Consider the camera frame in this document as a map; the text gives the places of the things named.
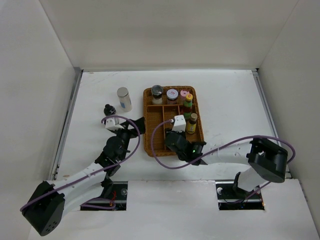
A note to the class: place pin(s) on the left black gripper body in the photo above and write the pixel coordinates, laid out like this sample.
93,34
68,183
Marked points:
125,134

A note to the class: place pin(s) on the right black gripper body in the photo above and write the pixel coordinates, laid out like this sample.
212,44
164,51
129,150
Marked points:
182,133

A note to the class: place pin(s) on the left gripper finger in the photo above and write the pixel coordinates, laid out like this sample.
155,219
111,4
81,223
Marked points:
140,124
120,123

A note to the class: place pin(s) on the yellow-label oil bottle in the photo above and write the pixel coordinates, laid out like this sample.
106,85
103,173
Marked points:
191,124

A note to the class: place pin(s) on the black-top salt grinder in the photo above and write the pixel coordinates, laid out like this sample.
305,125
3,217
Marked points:
157,92

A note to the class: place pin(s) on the white-lid sauce jar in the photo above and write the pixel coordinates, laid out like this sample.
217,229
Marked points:
172,96

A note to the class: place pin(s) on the green-label chili sauce bottle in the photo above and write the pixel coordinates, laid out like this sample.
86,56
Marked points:
187,106

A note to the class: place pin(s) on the pink-cap spice shaker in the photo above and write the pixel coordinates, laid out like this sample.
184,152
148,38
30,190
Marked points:
182,95

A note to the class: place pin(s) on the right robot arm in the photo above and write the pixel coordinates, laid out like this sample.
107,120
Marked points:
267,161

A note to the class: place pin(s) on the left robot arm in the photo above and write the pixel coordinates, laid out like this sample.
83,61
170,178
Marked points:
52,200

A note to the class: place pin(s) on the small black round bottle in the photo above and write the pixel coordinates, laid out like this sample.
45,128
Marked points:
109,110

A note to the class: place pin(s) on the brown wicker divided basket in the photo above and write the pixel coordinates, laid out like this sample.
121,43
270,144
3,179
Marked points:
155,114

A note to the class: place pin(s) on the silver-lid jar white beads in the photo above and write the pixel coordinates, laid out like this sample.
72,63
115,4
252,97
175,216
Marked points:
124,99

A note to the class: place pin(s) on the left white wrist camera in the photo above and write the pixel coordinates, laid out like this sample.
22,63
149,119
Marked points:
112,123

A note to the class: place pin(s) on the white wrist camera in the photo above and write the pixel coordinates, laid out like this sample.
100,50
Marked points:
112,123
179,124

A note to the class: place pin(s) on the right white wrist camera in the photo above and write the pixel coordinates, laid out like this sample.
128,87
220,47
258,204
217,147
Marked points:
179,124

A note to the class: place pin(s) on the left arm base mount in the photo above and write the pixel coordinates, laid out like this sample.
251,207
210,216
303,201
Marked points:
113,198

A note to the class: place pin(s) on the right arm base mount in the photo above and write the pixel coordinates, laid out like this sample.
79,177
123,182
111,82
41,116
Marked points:
232,198

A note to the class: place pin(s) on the left aluminium table rail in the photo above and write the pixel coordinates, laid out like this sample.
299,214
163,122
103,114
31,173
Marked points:
66,124

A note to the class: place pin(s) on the aluminium table rail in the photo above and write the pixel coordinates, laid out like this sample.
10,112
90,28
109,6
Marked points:
66,124
263,98

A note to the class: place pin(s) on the right aluminium table rail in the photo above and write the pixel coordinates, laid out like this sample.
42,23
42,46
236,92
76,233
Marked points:
263,98

